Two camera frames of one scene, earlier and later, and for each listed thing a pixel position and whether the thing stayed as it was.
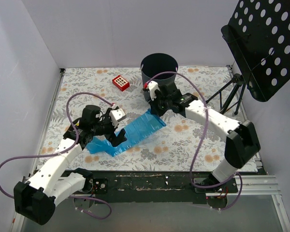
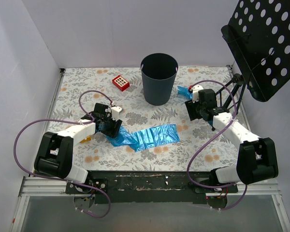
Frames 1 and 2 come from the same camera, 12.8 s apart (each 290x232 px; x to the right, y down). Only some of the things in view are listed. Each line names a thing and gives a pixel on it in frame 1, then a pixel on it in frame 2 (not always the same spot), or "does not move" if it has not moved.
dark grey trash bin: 153,64 does not move
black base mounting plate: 152,186 does not move
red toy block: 121,83 does not move
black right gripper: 158,104 → 191,110
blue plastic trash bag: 135,130 → 139,138
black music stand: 264,36 does not move
